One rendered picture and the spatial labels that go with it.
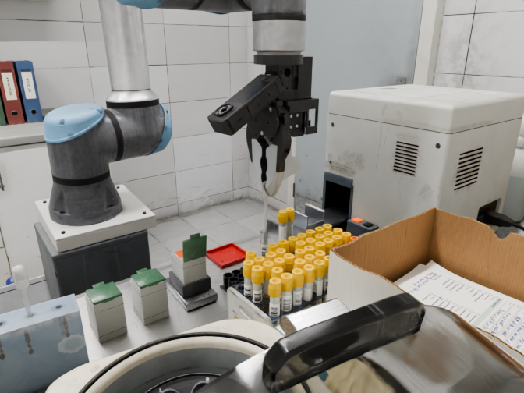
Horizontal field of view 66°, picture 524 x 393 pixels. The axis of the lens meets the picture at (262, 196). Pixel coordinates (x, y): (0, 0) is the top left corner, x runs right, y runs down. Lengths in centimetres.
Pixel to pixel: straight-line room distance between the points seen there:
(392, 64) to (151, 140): 162
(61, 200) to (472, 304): 78
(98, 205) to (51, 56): 197
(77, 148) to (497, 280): 77
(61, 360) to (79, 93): 240
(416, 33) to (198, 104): 164
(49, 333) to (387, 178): 60
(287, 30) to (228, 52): 272
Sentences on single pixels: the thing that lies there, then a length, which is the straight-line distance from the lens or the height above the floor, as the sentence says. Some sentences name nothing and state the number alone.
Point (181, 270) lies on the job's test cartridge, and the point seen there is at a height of 93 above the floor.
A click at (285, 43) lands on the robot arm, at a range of 58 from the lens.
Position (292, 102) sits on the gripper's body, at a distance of 59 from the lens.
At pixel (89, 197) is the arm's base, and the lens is 92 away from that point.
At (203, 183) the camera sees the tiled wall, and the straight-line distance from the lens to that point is 332.
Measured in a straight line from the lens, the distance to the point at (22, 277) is 52.
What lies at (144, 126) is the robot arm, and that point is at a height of 110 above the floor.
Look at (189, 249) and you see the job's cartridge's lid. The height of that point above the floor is 97.
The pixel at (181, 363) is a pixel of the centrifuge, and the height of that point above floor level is 97.
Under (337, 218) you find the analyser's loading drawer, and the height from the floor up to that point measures 91.
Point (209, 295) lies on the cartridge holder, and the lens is 68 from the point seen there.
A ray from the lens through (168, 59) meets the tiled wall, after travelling 305.
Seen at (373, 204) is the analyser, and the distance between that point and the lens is 84.
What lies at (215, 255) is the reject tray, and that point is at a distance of 81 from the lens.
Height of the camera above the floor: 126
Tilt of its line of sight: 20 degrees down
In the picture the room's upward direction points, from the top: straight up
